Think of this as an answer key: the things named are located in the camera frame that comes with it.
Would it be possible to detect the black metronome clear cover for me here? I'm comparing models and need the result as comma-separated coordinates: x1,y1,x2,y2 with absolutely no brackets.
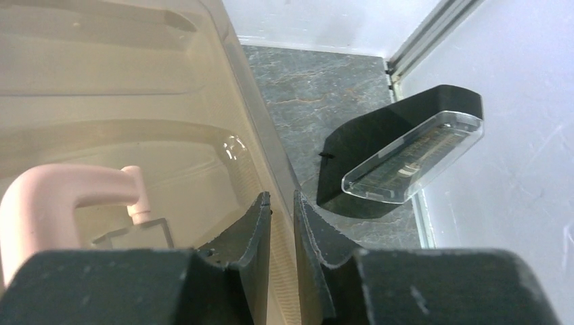
316,85,484,219

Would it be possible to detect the aluminium frame rail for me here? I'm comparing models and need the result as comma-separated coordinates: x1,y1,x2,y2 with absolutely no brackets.
386,0,484,249

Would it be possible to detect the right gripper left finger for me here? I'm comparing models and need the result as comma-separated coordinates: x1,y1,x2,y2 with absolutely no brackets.
197,192,272,324

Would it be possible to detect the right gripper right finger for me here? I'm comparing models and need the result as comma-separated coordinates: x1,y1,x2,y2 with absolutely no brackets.
294,190,363,324

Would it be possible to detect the beige plastic tool box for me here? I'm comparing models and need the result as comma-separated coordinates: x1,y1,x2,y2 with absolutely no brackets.
1,1,301,324

